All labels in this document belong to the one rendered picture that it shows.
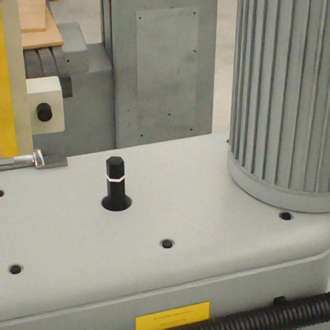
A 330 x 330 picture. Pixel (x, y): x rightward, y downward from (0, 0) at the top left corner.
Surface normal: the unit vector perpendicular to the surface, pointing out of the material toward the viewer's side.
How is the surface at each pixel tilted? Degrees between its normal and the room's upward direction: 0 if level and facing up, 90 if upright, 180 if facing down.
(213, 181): 0
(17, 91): 90
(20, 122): 90
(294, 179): 90
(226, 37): 0
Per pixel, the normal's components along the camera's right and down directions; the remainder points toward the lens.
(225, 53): 0.00, -0.83
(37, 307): 0.30, 0.40
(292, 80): -0.42, 0.50
